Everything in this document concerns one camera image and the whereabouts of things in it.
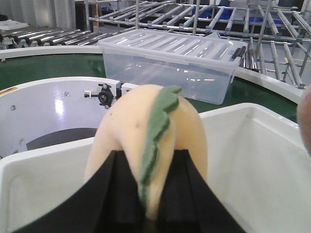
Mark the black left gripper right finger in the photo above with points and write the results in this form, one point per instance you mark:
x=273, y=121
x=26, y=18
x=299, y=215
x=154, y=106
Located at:
x=187, y=203

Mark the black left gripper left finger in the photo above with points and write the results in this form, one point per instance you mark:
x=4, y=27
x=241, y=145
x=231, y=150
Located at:
x=107, y=203

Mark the white Totelife plastic crate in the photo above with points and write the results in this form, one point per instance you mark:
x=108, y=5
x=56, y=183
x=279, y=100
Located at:
x=258, y=168

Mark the yellow plush toy green crest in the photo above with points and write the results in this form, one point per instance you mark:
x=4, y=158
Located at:
x=149, y=123

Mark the clear plastic storage bin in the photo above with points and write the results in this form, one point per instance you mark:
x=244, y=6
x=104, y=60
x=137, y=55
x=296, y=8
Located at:
x=203, y=67

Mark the metal flow rack shelving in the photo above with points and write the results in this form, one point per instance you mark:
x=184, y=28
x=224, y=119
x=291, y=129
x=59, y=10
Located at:
x=278, y=32

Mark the black bearing bracket on hub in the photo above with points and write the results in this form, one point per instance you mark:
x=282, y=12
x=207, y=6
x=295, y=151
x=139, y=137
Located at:
x=105, y=96

